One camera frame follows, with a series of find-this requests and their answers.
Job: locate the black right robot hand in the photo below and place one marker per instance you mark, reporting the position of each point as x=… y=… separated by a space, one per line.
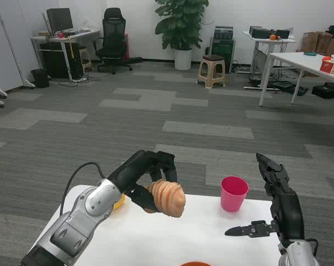
x=287 y=213

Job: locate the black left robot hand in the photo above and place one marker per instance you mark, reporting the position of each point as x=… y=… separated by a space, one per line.
x=128 y=171

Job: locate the ridged orange bread loaf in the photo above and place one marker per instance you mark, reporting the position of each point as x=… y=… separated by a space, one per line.
x=169 y=199

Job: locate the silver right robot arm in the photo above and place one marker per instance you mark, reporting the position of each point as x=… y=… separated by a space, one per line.
x=297 y=255

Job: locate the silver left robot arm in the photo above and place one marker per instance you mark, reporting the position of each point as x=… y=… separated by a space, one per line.
x=72 y=221

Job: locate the yellow round object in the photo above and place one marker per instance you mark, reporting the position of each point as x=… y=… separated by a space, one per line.
x=119 y=204

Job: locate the pink plastic cup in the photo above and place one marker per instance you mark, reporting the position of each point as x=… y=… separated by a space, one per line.
x=233 y=199

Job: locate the white power strip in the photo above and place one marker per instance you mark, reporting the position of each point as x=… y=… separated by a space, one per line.
x=79 y=79

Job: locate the orange bowl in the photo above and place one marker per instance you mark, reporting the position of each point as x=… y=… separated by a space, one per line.
x=195 y=263

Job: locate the small beige plastic stool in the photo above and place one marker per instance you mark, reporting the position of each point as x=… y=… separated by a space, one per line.
x=86 y=59

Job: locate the white plant pot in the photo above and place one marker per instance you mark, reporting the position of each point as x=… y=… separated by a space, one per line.
x=183 y=59

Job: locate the red panel behind chair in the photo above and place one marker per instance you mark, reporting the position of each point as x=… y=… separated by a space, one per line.
x=126 y=45

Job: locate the flat black floor bag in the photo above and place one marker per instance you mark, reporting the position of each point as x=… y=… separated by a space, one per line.
x=283 y=87

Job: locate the black trash bin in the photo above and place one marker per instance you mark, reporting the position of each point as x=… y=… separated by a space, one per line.
x=40 y=79

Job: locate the black cabinet under desk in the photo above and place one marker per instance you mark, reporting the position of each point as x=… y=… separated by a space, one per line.
x=56 y=61

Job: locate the beige stool brown cushion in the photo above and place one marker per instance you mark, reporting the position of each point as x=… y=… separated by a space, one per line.
x=212 y=65

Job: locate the black mesh office chair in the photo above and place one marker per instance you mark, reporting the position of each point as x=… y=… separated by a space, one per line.
x=114 y=36

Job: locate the white desk with monitor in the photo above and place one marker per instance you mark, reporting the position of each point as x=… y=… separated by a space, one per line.
x=72 y=35

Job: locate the black green equipment case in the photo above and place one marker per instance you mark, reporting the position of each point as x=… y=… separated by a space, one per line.
x=223 y=52

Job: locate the red tissue box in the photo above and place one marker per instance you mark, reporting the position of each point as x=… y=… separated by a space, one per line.
x=331 y=67

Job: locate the long white table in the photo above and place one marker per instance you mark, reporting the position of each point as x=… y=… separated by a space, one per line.
x=294 y=58

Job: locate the large green leafy plant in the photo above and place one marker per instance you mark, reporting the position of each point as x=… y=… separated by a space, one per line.
x=180 y=25

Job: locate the orange fruit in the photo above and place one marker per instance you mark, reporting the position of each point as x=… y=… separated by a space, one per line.
x=326 y=58

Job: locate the teal flat object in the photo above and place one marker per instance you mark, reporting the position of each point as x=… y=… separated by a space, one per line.
x=311 y=54

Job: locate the black computer monitor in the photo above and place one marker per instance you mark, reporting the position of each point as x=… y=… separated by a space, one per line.
x=58 y=19

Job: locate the black radio unit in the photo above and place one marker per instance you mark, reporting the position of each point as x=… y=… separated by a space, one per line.
x=223 y=32

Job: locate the brown paper bags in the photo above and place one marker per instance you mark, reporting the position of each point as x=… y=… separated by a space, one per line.
x=315 y=41

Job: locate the white standing desk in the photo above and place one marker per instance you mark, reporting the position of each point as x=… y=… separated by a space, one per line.
x=262 y=39

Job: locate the orange ball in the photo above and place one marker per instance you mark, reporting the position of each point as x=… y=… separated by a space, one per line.
x=272 y=37

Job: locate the small black equipment box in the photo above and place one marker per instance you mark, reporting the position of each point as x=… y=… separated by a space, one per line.
x=282 y=34

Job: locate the wide black equipment box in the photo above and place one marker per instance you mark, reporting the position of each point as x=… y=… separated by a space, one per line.
x=259 y=32

